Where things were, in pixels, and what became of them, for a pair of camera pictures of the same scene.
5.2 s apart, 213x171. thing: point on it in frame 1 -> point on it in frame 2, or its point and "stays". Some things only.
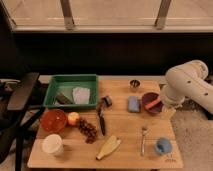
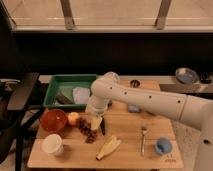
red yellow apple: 73,118 stays
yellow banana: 110,145 stays
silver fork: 142,148 stays
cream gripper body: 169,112 -> 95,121
